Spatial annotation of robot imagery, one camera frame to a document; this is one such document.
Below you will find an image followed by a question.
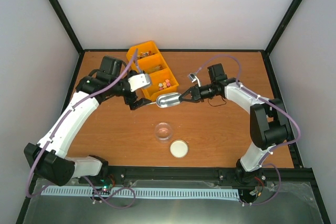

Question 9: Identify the silver metal scoop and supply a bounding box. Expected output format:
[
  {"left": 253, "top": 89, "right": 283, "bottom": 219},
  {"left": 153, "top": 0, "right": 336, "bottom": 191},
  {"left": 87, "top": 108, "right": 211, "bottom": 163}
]
[{"left": 148, "top": 92, "right": 181, "bottom": 109}]

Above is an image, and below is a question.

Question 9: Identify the orange three-compartment bin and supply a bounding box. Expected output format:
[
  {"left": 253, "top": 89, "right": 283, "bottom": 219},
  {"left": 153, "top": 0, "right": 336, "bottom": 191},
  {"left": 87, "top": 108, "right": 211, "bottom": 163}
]
[{"left": 126, "top": 40, "right": 179, "bottom": 101}]

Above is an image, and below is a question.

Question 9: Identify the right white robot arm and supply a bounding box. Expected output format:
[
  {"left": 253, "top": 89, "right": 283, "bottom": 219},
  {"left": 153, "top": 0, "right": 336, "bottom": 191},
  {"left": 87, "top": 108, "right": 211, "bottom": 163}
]
[{"left": 178, "top": 63, "right": 292, "bottom": 185}]

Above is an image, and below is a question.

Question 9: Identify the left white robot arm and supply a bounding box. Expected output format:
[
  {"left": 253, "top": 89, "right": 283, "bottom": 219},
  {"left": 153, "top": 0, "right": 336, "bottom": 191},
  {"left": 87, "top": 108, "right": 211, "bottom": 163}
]
[{"left": 24, "top": 54, "right": 151, "bottom": 186}]

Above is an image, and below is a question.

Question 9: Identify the clear glass bowl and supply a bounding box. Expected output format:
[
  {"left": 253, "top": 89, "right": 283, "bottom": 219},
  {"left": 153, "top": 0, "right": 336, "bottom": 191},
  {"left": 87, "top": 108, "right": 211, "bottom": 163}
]
[{"left": 154, "top": 122, "right": 173, "bottom": 143}]

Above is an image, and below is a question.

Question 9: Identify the white round lid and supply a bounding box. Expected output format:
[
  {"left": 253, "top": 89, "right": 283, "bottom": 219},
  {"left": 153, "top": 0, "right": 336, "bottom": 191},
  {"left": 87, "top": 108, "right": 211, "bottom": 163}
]
[{"left": 170, "top": 140, "right": 188, "bottom": 158}]

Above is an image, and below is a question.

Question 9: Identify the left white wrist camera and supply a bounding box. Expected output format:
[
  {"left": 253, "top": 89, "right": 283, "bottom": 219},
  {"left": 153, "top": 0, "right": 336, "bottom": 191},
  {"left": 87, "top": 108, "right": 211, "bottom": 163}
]
[{"left": 128, "top": 73, "right": 152, "bottom": 92}]

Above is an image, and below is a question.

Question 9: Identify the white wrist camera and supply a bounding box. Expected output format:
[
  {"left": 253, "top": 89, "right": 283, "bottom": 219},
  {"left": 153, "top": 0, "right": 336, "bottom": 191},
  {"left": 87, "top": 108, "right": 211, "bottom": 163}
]
[
  {"left": 188, "top": 73, "right": 201, "bottom": 87},
  {"left": 128, "top": 73, "right": 152, "bottom": 92}
]

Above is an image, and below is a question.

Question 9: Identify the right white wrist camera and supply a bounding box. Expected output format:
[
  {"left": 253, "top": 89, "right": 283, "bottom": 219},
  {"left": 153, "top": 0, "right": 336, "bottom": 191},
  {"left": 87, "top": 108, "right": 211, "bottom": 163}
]
[{"left": 188, "top": 73, "right": 201, "bottom": 87}]

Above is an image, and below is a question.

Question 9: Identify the black front rail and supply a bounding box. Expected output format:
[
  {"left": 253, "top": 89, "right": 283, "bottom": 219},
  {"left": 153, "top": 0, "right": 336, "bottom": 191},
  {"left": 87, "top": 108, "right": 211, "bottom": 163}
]
[{"left": 88, "top": 165, "right": 315, "bottom": 188}]

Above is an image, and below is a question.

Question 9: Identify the light blue cable duct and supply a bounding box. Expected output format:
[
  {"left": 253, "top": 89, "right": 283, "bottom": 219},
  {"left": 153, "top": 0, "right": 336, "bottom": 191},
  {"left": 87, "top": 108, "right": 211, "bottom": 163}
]
[{"left": 41, "top": 186, "right": 239, "bottom": 201}]

